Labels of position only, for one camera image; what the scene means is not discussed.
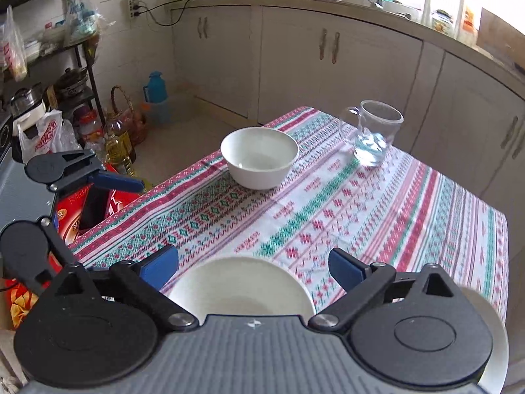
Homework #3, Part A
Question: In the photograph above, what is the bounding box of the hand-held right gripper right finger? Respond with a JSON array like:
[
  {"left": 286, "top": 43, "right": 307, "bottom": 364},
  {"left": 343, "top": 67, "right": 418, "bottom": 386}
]
[{"left": 309, "top": 248, "right": 465, "bottom": 333}]

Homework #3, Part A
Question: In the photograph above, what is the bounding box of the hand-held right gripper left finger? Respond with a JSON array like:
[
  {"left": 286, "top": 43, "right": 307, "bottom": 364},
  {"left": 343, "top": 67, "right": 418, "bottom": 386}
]
[{"left": 51, "top": 245, "right": 198, "bottom": 332}]

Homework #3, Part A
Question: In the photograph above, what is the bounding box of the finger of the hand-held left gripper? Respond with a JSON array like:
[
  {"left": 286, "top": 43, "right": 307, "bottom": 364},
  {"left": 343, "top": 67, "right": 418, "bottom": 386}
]
[
  {"left": 48, "top": 149, "right": 145, "bottom": 193},
  {"left": 25, "top": 218, "right": 83, "bottom": 296}
]

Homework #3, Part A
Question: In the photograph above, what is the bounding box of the white floral bowl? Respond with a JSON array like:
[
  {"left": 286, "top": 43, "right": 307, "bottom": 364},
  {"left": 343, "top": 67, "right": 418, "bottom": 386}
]
[{"left": 168, "top": 255, "right": 316, "bottom": 326}]

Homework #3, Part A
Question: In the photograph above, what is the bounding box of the red cardboard box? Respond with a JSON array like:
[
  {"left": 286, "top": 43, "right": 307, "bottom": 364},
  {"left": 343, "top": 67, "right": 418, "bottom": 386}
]
[{"left": 53, "top": 163, "right": 144, "bottom": 255}]

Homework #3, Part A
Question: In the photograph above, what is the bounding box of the cooking oil bottle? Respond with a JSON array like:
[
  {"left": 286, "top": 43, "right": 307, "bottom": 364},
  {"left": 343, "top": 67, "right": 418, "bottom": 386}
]
[{"left": 104, "top": 118, "right": 137, "bottom": 173}]

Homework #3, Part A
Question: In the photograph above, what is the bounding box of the red green patterned tablecloth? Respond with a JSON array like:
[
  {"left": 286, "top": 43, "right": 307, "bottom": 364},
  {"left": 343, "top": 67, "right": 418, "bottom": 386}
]
[{"left": 68, "top": 106, "right": 509, "bottom": 329}]

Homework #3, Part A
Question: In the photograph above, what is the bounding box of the wicker basket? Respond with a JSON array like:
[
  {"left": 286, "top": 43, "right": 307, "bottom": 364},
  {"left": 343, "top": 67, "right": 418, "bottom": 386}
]
[{"left": 107, "top": 85, "right": 149, "bottom": 145}]

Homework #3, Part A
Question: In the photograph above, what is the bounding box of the red lid jar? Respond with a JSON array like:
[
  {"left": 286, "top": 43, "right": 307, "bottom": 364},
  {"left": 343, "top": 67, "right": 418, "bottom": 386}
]
[{"left": 77, "top": 109, "right": 106, "bottom": 145}]

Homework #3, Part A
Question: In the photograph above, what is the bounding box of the white red print plastic bag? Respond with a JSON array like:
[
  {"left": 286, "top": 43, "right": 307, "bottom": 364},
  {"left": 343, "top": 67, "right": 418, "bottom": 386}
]
[{"left": 18, "top": 110, "right": 78, "bottom": 165}]

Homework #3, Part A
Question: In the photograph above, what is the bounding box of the red yellow package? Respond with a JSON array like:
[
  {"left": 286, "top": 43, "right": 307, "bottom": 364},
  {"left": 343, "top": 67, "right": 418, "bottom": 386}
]
[{"left": 6, "top": 277, "right": 42, "bottom": 331}]

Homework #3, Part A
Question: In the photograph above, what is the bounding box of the steel electric cooker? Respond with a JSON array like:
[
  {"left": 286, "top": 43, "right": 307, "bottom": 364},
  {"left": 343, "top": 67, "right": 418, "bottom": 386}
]
[{"left": 8, "top": 85, "right": 47, "bottom": 119}]

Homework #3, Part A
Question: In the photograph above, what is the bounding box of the teal thermos jug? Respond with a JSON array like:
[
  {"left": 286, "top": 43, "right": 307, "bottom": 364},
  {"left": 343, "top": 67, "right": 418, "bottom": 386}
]
[{"left": 142, "top": 71, "right": 171, "bottom": 126}]

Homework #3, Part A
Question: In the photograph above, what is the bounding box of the dark cooking pot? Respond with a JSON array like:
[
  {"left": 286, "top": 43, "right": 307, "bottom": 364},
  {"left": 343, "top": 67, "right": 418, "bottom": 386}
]
[{"left": 53, "top": 67, "right": 90, "bottom": 100}]

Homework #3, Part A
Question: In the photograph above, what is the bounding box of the clear glass mug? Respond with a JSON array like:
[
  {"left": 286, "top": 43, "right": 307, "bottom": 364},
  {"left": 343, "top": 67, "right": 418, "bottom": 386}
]
[{"left": 338, "top": 99, "right": 405, "bottom": 167}]

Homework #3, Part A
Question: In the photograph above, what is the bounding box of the plastic bag with packets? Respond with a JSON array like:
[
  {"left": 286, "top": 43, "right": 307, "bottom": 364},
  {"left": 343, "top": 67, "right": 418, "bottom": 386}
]
[{"left": 0, "top": 6, "right": 29, "bottom": 82}]

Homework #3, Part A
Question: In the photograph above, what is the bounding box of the white fruit print plate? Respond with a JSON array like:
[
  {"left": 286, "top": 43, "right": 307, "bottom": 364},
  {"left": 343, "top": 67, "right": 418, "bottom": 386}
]
[{"left": 461, "top": 286, "right": 510, "bottom": 394}]

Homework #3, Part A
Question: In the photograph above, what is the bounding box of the blue print plastic bag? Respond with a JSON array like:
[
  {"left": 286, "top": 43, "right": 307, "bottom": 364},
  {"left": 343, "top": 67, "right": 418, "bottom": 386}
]
[{"left": 62, "top": 0, "right": 101, "bottom": 47}]

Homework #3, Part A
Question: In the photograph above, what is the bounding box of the cream kitchen cabinet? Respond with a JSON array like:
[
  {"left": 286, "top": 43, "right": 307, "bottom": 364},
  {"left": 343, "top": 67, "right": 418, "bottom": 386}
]
[{"left": 170, "top": 0, "right": 525, "bottom": 263}]

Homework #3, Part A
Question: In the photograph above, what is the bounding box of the glass jar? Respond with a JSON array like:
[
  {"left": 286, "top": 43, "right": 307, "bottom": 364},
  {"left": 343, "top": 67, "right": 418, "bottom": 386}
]
[{"left": 432, "top": 10, "right": 454, "bottom": 33}]

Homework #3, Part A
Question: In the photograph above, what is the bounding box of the orange label bottle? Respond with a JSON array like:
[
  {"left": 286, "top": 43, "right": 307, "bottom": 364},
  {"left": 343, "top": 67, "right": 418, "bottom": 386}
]
[{"left": 461, "top": 6, "right": 480, "bottom": 44}]

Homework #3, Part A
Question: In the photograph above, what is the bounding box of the brown cutting board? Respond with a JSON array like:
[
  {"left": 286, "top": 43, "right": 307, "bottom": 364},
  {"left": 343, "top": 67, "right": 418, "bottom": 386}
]
[{"left": 476, "top": 7, "right": 525, "bottom": 70}]

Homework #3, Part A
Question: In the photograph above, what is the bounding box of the black power cable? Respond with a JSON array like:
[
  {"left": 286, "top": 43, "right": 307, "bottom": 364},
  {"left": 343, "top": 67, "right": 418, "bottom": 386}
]
[{"left": 137, "top": 0, "right": 230, "bottom": 26}]

